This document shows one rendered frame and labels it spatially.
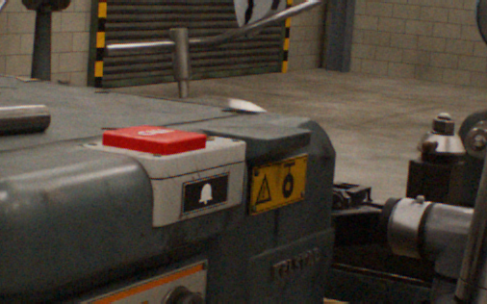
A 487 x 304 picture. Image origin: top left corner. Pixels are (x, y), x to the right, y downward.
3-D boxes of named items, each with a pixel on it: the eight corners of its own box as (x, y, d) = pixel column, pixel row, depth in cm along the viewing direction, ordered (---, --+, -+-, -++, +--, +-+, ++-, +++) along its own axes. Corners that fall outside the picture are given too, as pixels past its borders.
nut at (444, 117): (449, 136, 191) (451, 114, 190) (426, 133, 193) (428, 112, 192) (457, 134, 194) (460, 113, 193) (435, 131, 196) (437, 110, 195)
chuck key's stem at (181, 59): (184, 122, 143) (174, 27, 143) (175, 123, 145) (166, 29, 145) (199, 121, 144) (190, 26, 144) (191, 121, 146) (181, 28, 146)
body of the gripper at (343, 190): (328, 231, 168) (408, 246, 162) (301, 241, 160) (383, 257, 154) (333, 178, 166) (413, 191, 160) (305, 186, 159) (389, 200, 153)
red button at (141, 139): (165, 167, 89) (166, 140, 88) (99, 156, 92) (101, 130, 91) (206, 159, 94) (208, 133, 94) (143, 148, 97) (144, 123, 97)
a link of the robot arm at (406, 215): (414, 264, 152) (420, 201, 151) (381, 257, 154) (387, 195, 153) (434, 253, 158) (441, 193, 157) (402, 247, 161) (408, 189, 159)
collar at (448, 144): (455, 158, 188) (457, 139, 188) (409, 150, 192) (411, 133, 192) (471, 152, 195) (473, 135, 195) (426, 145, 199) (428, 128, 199)
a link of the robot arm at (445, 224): (496, 286, 147) (503, 219, 145) (413, 269, 152) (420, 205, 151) (514, 274, 153) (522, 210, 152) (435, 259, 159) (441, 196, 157)
